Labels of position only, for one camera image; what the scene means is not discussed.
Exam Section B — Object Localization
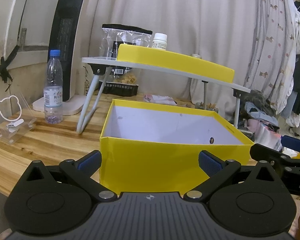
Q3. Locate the white curtain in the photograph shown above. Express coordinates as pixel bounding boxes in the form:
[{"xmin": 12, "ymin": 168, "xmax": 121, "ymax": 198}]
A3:
[{"xmin": 87, "ymin": 0, "xmax": 261, "ymax": 102}]

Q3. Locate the pile of clothes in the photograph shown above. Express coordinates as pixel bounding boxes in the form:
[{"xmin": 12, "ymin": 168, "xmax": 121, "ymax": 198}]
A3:
[{"xmin": 240, "ymin": 90, "xmax": 283, "ymax": 133}]

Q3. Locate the yellow cardboard box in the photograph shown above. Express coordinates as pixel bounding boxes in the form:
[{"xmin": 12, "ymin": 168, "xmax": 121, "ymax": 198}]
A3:
[{"xmin": 99, "ymin": 99, "xmax": 255, "ymax": 196}]

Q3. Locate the clear plastic water bottle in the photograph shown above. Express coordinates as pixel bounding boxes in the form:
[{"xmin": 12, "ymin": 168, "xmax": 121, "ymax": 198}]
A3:
[{"xmin": 44, "ymin": 49, "xmax": 64, "ymax": 124}]

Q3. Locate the white pill bottle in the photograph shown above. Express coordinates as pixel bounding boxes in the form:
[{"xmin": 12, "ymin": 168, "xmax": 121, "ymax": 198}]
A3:
[{"xmin": 151, "ymin": 33, "xmax": 168, "ymax": 50}]

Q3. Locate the clear acrylic bear stand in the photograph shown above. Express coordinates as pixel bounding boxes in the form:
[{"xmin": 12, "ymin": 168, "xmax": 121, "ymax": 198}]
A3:
[{"xmin": 0, "ymin": 92, "xmax": 38, "ymax": 144}]

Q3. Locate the translucent plastic bag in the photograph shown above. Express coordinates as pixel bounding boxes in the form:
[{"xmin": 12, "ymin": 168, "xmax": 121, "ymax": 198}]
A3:
[{"xmin": 253, "ymin": 124, "xmax": 283, "ymax": 152}]

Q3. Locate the black tape strip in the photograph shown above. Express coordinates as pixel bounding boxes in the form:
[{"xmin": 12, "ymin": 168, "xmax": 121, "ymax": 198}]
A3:
[{"xmin": 0, "ymin": 44, "xmax": 21, "ymax": 83}]

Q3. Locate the pink tissue packet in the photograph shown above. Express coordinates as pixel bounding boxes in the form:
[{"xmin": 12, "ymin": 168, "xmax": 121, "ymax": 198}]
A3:
[{"xmin": 144, "ymin": 94, "xmax": 178, "ymax": 105}]

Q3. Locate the black tower heater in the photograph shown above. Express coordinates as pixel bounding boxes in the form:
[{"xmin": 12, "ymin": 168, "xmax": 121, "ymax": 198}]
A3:
[{"xmin": 32, "ymin": 0, "xmax": 89, "ymax": 117}]

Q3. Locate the ashtray with cigarette butts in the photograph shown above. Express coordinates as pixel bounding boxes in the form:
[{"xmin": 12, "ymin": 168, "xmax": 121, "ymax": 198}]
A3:
[{"xmin": 196, "ymin": 102, "xmax": 219, "ymax": 113}]

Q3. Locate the clear snack bag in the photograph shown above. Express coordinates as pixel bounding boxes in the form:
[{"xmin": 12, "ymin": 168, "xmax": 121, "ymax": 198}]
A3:
[{"xmin": 101, "ymin": 24, "xmax": 153, "ymax": 97}]

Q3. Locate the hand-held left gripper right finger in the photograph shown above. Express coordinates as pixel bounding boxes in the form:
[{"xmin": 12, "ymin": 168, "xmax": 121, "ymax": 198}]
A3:
[{"xmin": 182, "ymin": 150, "xmax": 278, "ymax": 202}]

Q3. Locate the cream white panel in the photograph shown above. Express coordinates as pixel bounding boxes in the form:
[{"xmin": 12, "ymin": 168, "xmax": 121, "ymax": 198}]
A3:
[{"xmin": 0, "ymin": 0, "xmax": 65, "ymax": 107}]

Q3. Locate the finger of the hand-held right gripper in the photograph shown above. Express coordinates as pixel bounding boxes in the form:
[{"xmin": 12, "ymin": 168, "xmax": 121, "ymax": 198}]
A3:
[
  {"xmin": 250, "ymin": 144, "xmax": 295, "ymax": 166},
  {"xmin": 281, "ymin": 135, "xmax": 300, "ymax": 153}
]

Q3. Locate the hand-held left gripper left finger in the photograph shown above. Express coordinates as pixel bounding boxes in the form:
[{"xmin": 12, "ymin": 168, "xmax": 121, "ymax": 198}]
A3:
[{"xmin": 22, "ymin": 150, "xmax": 119, "ymax": 202}]

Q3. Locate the patterned hanging garment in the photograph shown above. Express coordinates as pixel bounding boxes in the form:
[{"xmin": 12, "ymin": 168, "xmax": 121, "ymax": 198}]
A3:
[{"xmin": 243, "ymin": 0, "xmax": 300, "ymax": 115}]

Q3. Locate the white folding lap table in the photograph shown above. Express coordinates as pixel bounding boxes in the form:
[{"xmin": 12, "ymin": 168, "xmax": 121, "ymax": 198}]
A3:
[{"xmin": 76, "ymin": 56, "xmax": 251, "ymax": 134}]

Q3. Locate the yellow box lid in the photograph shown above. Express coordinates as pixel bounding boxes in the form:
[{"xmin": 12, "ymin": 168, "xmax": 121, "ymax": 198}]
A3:
[{"xmin": 117, "ymin": 44, "xmax": 235, "ymax": 83}]

